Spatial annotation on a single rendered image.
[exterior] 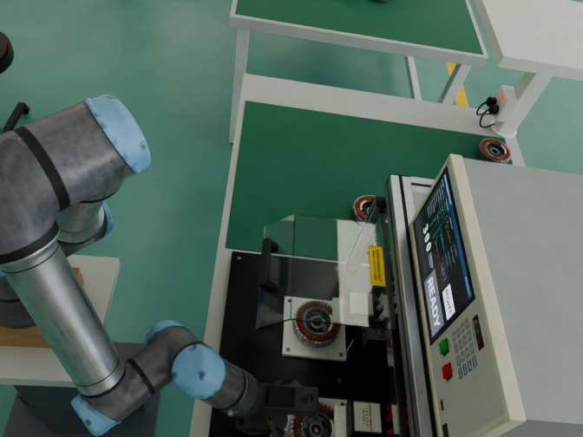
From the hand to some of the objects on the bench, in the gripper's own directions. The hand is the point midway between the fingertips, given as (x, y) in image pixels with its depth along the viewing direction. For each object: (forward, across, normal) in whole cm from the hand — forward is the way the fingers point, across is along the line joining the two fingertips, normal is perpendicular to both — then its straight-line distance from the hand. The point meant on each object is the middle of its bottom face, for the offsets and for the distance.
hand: (304, 424), depth 101 cm
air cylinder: (+16, -24, +10) cm, 31 cm away
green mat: (+23, -76, +16) cm, 81 cm away
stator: (+6, 0, -1) cm, 6 cm away
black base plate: (+10, -12, -2) cm, 16 cm away
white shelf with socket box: (+44, -102, +44) cm, 120 cm away
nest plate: (+7, -24, -1) cm, 25 cm away
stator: (+19, -63, +11) cm, 67 cm away
